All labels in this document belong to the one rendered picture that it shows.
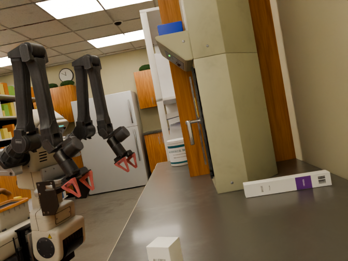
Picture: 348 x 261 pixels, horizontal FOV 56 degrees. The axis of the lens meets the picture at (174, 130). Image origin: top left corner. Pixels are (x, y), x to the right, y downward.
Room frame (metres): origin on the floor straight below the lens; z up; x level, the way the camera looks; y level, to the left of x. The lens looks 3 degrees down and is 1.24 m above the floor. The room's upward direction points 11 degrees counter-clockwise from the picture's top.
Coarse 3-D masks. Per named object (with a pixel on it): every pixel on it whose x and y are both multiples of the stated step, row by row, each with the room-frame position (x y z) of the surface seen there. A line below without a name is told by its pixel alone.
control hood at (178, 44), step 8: (184, 32) 1.12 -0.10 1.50; (160, 40) 1.12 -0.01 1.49; (168, 40) 1.12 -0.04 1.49; (176, 40) 1.12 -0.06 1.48; (184, 40) 1.12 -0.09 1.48; (160, 48) 1.25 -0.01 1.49; (168, 48) 1.12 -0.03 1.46; (176, 48) 1.12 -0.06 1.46; (184, 48) 1.12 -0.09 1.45; (176, 56) 1.18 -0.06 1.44; (184, 56) 1.12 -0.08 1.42; (192, 56) 1.12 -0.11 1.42; (184, 64) 1.23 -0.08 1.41
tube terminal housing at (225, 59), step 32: (192, 0) 1.12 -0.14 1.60; (224, 0) 1.14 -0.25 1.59; (192, 32) 1.12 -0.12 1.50; (224, 32) 1.12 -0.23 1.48; (192, 64) 1.25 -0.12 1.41; (224, 64) 1.11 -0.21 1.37; (256, 64) 1.23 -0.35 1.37; (224, 96) 1.11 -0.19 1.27; (256, 96) 1.21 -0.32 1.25; (224, 128) 1.11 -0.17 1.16; (256, 128) 1.18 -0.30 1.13; (224, 160) 1.11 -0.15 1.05; (256, 160) 1.16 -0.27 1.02; (224, 192) 1.12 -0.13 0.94
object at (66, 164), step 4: (68, 160) 1.31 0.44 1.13; (72, 160) 1.33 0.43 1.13; (64, 164) 1.30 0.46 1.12; (68, 164) 1.31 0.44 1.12; (72, 164) 1.31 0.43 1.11; (64, 168) 1.30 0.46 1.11; (68, 168) 1.30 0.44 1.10; (72, 168) 1.30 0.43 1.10; (76, 168) 1.31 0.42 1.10; (80, 168) 1.33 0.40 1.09; (64, 172) 1.31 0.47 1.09; (68, 172) 1.30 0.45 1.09; (72, 172) 1.28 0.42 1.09; (76, 172) 1.30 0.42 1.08; (68, 176) 1.29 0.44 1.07; (72, 176) 1.32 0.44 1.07; (76, 176) 1.33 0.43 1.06; (64, 180) 1.28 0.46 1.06
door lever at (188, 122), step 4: (188, 120) 1.17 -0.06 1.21; (192, 120) 1.17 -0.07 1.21; (196, 120) 1.16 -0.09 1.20; (188, 124) 1.16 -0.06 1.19; (188, 128) 1.16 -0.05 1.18; (188, 132) 1.16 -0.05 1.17; (192, 132) 1.17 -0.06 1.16; (192, 136) 1.16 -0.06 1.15; (192, 140) 1.16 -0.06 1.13; (192, 144) 1.16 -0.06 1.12
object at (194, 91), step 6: (192, 72) 1.12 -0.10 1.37; (192, 78) 1.17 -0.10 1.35; (192, 84) 1.29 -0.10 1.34; (198, 102) 1.12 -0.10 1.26; (198, 108) 1.13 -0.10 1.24; (198, 114) 1.21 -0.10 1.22; (204, 132) 1.12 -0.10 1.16; (204, 138) 1.12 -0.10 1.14; (204, 144) 1.19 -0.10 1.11; (204, 150) 1.30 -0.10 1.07; (210, 162) 1.13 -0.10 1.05; (210, 168) 1.12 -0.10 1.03; (210, 174) 1.13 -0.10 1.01
